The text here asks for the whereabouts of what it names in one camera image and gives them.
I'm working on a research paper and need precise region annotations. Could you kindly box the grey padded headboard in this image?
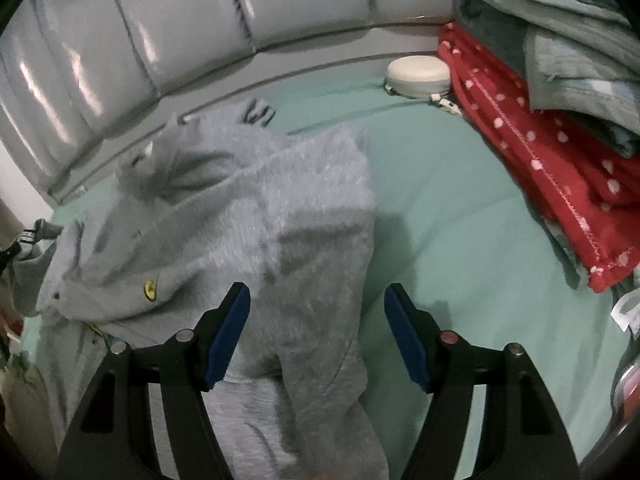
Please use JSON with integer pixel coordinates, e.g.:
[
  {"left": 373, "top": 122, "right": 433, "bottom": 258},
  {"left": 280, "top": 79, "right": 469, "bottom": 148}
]
[{"left": 0, "top": 0, "right": 471, "bottom": 206}]

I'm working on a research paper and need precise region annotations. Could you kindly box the white round zip case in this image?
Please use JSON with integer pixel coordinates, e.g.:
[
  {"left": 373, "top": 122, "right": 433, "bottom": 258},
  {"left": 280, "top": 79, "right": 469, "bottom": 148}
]
[{"left": 383, "top": 56, "right": 463, "bottom": 117}]

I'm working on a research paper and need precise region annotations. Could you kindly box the grey fuzzy garment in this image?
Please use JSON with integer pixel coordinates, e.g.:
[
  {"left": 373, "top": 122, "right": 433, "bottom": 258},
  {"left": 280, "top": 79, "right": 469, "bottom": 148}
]
[{"left": 9, "top": 99, "right": 391, "bottom": 480}]

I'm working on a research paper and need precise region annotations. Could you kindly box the grey-green folded blanket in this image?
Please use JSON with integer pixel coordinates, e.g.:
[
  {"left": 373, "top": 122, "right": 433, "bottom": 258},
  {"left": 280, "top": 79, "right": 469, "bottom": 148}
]
[{"left": 451, "top": 0, "right": 640, "bottom": 158}]

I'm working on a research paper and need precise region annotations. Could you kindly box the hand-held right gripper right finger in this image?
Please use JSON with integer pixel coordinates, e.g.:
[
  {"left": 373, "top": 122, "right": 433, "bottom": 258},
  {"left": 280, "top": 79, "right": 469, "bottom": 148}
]
[{"left": 383, "top": 282, "right": 584, "bottom": 480}]

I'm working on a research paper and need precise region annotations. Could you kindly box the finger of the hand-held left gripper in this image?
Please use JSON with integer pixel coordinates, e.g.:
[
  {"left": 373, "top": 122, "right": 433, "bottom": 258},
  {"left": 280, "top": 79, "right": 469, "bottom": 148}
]
[{"left": 0, "top": 241, "right": 22, "bottom": 275}]

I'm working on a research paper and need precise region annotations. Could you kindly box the white fabric tag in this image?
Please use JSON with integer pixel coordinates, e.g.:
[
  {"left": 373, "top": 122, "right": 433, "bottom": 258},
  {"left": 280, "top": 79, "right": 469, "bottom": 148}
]
[{"left": 610, "top": 291, "right": 640, "bottom": 335}]

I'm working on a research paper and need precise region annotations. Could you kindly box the red polka dot blanket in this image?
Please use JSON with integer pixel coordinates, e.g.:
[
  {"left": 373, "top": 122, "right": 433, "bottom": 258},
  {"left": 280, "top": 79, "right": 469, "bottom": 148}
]
[{"left": 436, "top": 22, "right": 640, "bottom": 293}]

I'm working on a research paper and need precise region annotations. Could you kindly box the beige cloth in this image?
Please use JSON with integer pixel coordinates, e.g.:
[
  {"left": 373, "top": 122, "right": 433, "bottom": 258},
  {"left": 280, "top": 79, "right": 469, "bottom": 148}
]
[{"left": 0, "top": 352, "right": 57, "bottom": 467}]

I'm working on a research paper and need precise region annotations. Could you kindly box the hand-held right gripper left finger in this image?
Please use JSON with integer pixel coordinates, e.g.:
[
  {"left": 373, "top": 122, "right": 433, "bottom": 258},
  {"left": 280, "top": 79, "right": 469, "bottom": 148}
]
[{"left": 54, "top": 282, "right": 251, "bottom": 480}]

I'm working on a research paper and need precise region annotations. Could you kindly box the red chrome object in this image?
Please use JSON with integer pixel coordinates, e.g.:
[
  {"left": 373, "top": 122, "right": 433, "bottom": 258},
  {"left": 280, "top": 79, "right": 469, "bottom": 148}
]
[{"left": 580, "top": 352, "right": 640, "bottom": 467}]

